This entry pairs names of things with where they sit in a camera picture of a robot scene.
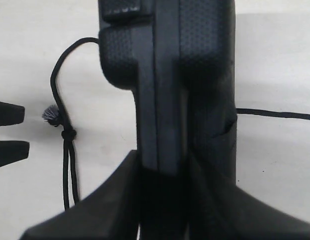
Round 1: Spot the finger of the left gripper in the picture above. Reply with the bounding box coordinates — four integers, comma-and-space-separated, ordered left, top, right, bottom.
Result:
0, 140, 29, 167
0, 101, 25, 127

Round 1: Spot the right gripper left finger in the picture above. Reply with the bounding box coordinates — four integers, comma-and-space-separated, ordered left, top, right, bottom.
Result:
21, 150, 140, 240

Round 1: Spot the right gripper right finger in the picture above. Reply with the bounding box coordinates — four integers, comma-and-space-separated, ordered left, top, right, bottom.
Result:
189, 153, 310, 240

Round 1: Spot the black cord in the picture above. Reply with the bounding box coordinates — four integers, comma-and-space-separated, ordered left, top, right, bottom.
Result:
41, 36, 310, 210

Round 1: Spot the black plastic carrying case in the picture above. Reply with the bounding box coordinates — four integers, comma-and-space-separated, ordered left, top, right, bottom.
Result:
98, 0, 237, 181

